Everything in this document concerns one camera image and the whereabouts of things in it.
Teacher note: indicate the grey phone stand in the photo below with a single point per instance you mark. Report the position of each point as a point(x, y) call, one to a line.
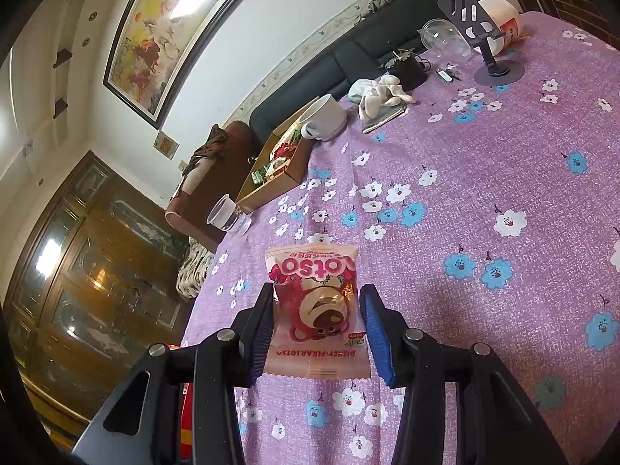
point(467, 14)

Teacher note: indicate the patterned cushion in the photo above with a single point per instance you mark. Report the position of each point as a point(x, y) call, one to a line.
point(191, 271)

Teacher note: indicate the pink bear snack packet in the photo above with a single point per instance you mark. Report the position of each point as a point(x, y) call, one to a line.
point(315, 310)

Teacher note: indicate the brown cardboard tray box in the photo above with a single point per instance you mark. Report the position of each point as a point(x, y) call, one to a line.
point(271, 189)

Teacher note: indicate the brown camouflage garment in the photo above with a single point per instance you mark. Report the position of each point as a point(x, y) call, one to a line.
point(208, 150)

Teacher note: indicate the red cardboard box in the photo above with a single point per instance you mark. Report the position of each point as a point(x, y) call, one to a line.
point(186, 411)

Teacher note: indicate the black container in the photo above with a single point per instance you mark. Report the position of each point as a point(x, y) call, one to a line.
point(411, 75)

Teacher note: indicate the pile of assorted snack packets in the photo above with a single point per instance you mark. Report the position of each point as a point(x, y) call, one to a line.
point(276, 155)

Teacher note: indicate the brown armchair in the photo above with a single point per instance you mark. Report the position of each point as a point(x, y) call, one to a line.
point(213, 189)

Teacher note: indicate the empty clear plastic cup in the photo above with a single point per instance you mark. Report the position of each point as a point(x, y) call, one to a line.
point(443, 36)

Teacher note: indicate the white and green cloth bundle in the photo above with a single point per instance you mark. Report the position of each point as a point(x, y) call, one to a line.
point(382, 92)

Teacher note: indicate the small black and white key fob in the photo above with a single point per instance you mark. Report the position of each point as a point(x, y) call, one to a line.
point(443, 75)

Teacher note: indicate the white tub with red label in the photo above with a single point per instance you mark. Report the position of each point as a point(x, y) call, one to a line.
point(503, 14)

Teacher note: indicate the wooden display cabinet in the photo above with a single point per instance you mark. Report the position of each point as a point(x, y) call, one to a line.
point(581, 5)

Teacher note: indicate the dark leather sofa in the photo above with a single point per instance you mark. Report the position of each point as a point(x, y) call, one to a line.
point(378, 43)

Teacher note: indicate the framed wall painting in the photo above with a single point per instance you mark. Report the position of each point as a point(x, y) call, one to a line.
point(160, 38)

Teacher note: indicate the grey notebook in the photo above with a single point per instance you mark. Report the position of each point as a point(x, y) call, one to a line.
point(382, 121)

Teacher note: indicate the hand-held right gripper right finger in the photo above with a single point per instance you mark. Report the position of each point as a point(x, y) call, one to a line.
point(378, 344)

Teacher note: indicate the small framed wall picture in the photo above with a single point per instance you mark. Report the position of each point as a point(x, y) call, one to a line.
point(166, 144)

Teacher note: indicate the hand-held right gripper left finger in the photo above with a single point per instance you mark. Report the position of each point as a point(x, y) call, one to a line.
point(261, 344)

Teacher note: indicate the white ceramic mug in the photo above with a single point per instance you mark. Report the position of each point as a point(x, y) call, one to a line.
point(329, 114)

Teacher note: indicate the clear plastic cup with water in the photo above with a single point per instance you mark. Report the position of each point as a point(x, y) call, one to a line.
point(225, 213)

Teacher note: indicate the purple floral tablecloth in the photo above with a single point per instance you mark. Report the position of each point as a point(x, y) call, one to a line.
point(484, 179)

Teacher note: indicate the wooden glass-door cabinet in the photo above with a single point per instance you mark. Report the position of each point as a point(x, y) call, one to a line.
point(97, 276)

